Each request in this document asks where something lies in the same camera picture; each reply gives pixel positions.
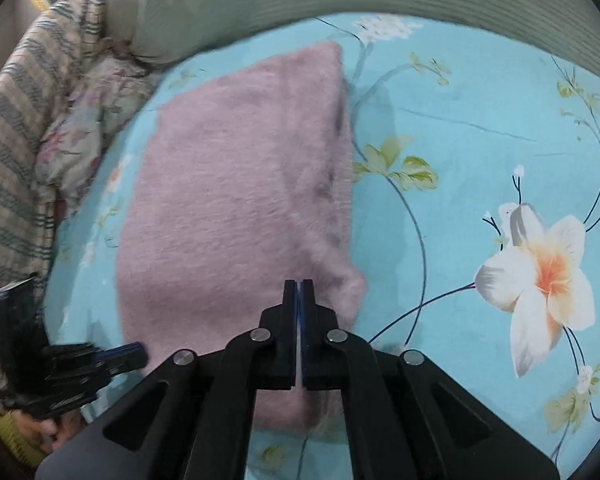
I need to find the floral quilted blanket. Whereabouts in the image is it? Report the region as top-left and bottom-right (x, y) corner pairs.
(32, 52), (162, 210)

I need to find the person's left hand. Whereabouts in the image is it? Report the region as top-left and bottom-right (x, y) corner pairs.
(31, 410), (87, 454)

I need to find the pink fuzzy sweater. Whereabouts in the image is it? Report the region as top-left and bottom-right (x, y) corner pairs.
(115, 40), (368, 434)

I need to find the plaid beige blanket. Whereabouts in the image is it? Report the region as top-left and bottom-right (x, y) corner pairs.
(0, 0), (119, 411)

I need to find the yellow-green left sleeve cuff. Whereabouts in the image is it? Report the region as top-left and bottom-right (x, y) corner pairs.
(0, 411), (47, 468)

